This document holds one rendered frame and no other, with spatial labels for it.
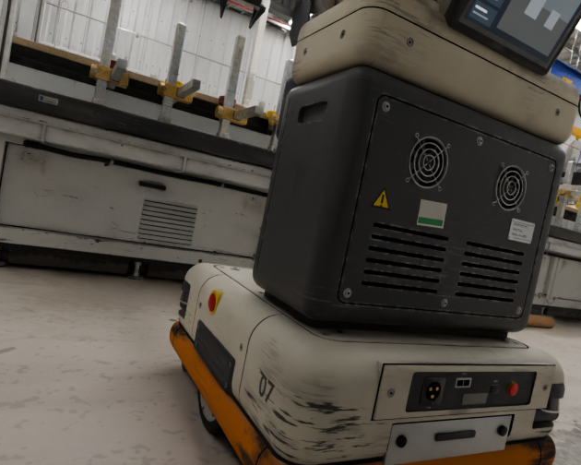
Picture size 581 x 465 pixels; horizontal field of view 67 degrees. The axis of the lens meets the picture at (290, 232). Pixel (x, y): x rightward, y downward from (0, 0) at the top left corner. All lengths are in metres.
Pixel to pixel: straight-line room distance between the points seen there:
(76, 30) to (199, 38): 2.23
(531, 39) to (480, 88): 0.12
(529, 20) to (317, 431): 0.72
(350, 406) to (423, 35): 0.56
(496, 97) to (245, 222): 1.62
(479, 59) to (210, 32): 9.11
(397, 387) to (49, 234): 1.68
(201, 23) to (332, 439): 9.42
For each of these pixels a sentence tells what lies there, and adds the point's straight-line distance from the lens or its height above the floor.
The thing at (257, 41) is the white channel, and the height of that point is 1.50.
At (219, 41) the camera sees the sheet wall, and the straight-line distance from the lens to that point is 9.79.
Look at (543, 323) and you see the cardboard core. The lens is 3.44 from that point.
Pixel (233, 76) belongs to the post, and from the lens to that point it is 2.00.
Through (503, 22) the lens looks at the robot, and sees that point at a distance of 0.86.
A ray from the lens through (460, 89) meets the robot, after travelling 0.81.
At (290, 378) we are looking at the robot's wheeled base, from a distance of 0.62.
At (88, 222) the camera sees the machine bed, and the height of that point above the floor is 0.23.
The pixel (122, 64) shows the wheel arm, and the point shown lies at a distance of 1.64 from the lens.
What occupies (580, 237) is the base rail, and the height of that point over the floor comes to 0.66.
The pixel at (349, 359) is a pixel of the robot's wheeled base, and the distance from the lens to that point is 0.64.
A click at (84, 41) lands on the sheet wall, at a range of 9.30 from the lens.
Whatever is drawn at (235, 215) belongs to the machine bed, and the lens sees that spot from 2.24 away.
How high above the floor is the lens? 0.46
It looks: 3 degrees down
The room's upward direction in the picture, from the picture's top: 11 degrees clockwise
